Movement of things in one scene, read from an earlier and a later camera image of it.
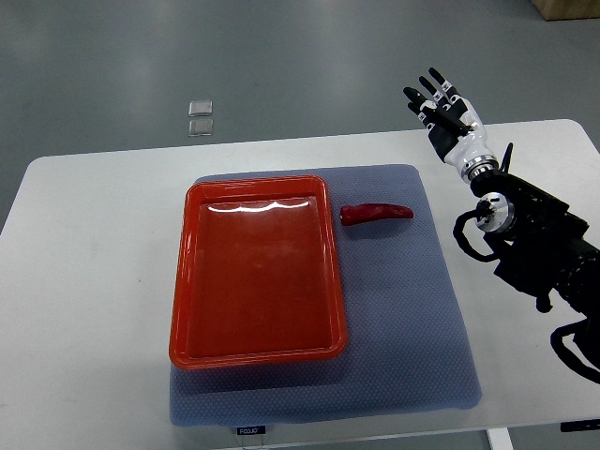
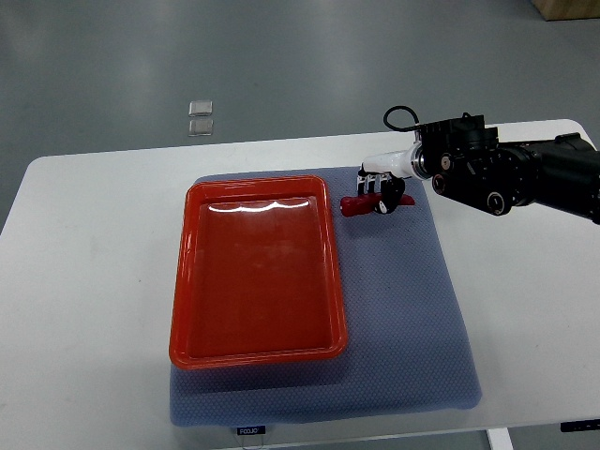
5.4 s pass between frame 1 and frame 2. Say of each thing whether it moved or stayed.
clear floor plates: stayed
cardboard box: stayed
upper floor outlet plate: stayed
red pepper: moved
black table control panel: stayed
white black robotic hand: moved
